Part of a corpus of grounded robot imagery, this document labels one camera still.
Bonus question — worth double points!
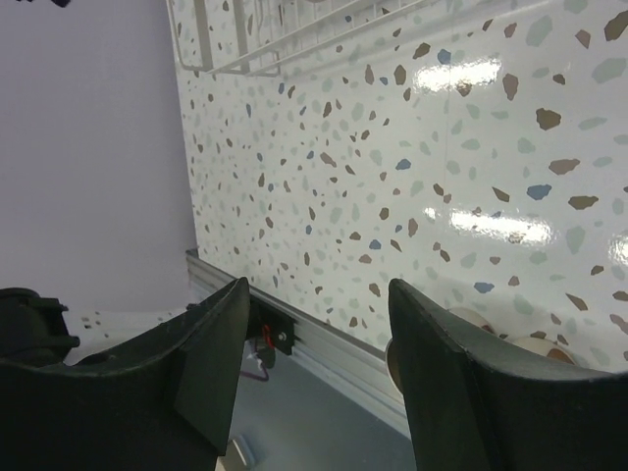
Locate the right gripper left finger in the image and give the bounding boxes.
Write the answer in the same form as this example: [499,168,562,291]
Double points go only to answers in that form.
[1,279,250,470]

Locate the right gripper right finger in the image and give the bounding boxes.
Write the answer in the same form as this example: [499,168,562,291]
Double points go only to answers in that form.
[389,279,627,470]

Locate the cream metal cup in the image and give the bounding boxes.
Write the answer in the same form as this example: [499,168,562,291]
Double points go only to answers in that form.
[511,337,577,365]
[385,307,495,394]

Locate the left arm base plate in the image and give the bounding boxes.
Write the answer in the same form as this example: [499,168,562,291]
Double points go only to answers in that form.
[246,296,296,356]

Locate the clear wire dish rack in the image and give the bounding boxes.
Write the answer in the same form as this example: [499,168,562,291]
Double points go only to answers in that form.
[166,0,555,79]

